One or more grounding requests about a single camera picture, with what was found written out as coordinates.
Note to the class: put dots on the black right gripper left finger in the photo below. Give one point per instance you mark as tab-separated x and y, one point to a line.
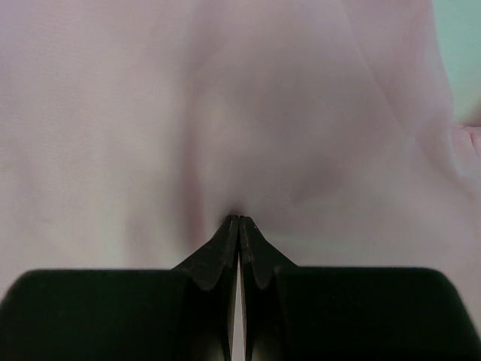
206	324

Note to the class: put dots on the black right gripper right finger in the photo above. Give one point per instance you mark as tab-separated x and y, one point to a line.
259	261

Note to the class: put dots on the pink t shirt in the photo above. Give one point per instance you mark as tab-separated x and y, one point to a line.
129	129

